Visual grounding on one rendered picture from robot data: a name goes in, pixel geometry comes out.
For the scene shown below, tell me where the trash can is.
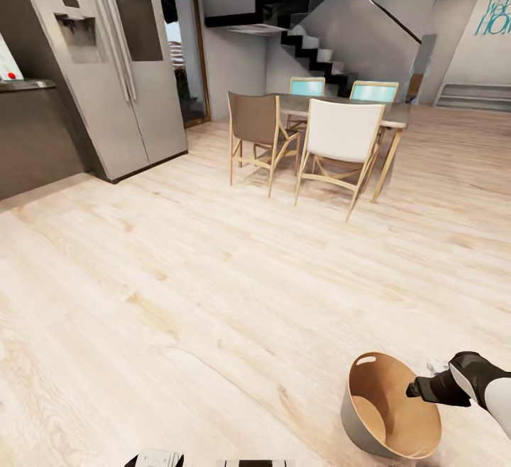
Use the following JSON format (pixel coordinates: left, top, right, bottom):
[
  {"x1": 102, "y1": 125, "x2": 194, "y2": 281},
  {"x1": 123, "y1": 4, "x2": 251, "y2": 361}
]
[{"x1": 341, "y1": 351, "x2": 442, "y2": 460}]

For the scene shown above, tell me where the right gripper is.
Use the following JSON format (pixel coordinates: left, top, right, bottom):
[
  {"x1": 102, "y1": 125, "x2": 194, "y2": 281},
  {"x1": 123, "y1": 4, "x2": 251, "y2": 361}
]
[{"x1": 406, "y1": 373, "x2": 471, "y2": 407}]

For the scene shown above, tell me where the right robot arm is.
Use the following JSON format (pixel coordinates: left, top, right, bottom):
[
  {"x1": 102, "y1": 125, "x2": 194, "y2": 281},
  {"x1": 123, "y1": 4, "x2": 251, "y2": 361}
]
[{"x1": 406, "y1": 351, "x2": 511, "y2": 441}]

